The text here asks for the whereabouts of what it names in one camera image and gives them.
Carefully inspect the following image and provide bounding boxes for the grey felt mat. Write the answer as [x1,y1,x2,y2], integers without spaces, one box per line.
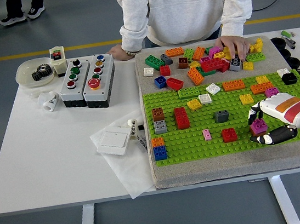
[133,30,300,192]

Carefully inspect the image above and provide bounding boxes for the small pink brick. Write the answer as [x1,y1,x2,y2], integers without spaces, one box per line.
[202,128,213,142]

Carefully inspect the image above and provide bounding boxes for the red two-by-two brick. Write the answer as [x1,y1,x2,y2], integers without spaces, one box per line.
[220,127,239,144]
[159,64,172,77]

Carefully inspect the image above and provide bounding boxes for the lime two-by-four brick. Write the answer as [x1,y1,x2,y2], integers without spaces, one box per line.
[177,85,202,100]

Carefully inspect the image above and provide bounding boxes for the orange two-by-two brick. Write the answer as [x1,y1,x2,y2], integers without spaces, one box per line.
[151,136,166,148]

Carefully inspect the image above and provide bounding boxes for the dark grey two-by-two brick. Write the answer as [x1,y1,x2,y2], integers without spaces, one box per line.
[159,52,175,67]
[213,108,230,124]

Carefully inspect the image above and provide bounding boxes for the green studded baseplate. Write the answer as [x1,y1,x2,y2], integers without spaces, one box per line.
[140,68,300,169]

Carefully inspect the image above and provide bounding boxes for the white wall switch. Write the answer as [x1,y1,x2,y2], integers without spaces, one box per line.
[93,122,135,160]

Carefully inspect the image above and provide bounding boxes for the four-button control box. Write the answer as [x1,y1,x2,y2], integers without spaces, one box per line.
[55,56,95,110]

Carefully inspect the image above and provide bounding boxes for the person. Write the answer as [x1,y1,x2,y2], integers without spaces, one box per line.
[0,0,48,28]
[114,0,268,53]

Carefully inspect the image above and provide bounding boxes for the yellow two-by-two brick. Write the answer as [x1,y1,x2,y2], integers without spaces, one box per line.
[241,60,255,72]
[239,93,256,106]
[186,97,204,112]
[255,74,270,85]

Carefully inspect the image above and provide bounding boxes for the blue two-by-two brick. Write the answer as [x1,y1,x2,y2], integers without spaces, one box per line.
[152,144,169,162]
[153,74,168,90]

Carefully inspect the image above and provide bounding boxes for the black metal gear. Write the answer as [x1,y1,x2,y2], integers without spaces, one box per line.
[36,62,54,79]
[31,69,46,83]

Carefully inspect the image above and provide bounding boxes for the black two-by-two brick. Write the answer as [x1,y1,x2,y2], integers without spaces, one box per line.
[280,71,299,86]

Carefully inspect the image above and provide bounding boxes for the white two-by-two brick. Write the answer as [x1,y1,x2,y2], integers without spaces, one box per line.
[142,66,156,78]
[197,93,213,106]
[205,81,222,96]
[276,67,291,78]

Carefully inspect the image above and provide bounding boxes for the white plastic bowl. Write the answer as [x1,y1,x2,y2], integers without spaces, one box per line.
[13,56,58,90]

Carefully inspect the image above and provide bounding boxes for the red upturned brick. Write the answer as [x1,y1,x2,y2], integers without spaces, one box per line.
[165,75,186,92]

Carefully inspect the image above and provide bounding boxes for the cream small switch box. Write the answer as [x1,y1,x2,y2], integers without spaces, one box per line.
[47,45,70,79]

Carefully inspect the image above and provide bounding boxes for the green two-by-four brick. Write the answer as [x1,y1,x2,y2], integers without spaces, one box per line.
[144,53,167,73]

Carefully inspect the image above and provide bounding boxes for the grey two-by-three brick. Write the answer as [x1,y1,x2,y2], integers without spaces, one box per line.
[228,57,245,73]

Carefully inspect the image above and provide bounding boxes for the magenta two-by-two brick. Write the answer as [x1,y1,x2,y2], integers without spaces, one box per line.
[264,86,281,99]
[248,117,269,136]

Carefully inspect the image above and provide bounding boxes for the emergency-stop button control box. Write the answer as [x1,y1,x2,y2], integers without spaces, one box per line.
[77,52,121,111]

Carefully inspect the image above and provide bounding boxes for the red two-by-four brick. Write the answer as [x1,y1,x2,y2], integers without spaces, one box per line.
[200,56,225,74]
[173,106,191,131]

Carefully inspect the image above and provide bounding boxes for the person's left hand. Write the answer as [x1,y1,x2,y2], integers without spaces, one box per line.
[214,32,252,65]

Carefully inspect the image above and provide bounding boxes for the white pipe tee fitting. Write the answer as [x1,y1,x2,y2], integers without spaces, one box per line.
[36,90,63,114]

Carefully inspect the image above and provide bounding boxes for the light grey two-by-two brick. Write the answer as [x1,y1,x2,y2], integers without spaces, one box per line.
[153,119,169,135]

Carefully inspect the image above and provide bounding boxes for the person's right hand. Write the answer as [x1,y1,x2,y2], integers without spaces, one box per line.
[104,43,134,64]

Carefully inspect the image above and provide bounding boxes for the bead bracelet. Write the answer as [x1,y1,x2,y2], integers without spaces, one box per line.
[121,46,143,59]

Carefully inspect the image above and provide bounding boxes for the orange two-by-four brick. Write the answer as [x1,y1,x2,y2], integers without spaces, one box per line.
[191,45,208,62]
[186,65,206,87]
[221,78,247,93]
[249,81,275,96]
[164,46,186,59]

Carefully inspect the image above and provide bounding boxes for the white lettered pipe fitting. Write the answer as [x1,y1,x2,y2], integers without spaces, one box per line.
[125,117,141,142]

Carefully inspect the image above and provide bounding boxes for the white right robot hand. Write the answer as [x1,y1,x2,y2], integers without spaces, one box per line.
[244,91,300,148]

